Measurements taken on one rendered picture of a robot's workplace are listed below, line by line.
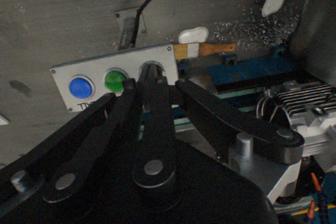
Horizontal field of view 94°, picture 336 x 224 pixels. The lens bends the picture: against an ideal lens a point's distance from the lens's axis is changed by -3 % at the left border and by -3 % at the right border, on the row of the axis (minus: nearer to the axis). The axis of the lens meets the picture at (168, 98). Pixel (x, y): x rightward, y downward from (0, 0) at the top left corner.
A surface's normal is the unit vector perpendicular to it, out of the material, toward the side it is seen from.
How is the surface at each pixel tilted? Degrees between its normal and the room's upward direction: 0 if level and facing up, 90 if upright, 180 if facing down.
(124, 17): 0
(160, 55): 22
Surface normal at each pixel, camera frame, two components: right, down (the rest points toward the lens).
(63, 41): 0.11, 0.70
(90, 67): 0.04, 0.39
